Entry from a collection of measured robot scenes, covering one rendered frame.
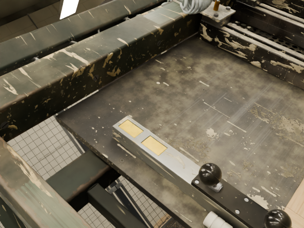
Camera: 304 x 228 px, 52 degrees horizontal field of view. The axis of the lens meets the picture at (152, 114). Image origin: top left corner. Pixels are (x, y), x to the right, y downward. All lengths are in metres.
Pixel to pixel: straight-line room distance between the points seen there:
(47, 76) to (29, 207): 0.31
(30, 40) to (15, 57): 0.10
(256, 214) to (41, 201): 0.39
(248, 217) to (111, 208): 0.28
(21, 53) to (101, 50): 0.52
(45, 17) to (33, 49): 4.71
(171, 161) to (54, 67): 0.36
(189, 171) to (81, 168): 0.25
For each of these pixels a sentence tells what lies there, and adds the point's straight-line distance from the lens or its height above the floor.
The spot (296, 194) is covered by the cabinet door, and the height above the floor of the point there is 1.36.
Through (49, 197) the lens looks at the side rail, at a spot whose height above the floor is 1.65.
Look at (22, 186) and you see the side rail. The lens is 0.63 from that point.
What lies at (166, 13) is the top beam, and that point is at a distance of 1.05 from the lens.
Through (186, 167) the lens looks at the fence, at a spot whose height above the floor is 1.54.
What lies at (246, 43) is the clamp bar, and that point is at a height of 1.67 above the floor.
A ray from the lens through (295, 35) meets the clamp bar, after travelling 1.24.
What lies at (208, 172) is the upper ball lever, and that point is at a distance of 0.51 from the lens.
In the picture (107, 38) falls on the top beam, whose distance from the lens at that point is 0.89.
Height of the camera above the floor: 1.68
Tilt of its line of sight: 1 degrees down
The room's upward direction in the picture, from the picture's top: 36 degrees counter-clockwise
